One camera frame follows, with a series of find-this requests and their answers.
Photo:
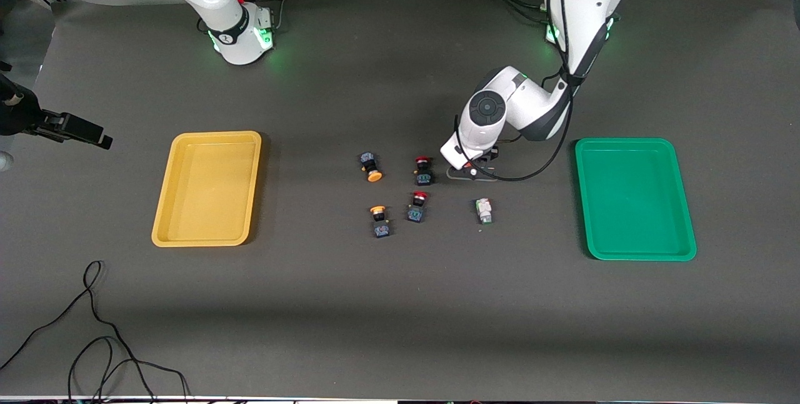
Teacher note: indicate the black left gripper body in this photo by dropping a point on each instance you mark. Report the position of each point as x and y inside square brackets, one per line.
[489, 156]

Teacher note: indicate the red push button switch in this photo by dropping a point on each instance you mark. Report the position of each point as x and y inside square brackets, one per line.
[423, 174]
[415, 212]

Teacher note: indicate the green plastic tray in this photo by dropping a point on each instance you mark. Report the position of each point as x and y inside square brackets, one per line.
[634, 204]

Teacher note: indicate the yellow plastic tray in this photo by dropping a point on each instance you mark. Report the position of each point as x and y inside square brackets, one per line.
[206, 191]

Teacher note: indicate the dark grey table mat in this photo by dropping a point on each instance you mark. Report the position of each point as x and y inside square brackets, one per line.
[400, 316]

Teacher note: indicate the yellow push button switch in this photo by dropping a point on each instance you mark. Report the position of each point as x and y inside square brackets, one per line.
[374, 174]
[382, 227]

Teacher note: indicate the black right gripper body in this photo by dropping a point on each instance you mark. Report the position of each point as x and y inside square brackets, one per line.
[24, 120]

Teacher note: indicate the white button with green block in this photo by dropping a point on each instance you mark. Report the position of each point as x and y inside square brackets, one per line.
[484, 210]

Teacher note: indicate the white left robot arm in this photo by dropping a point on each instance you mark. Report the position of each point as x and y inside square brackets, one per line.
[519, 104]

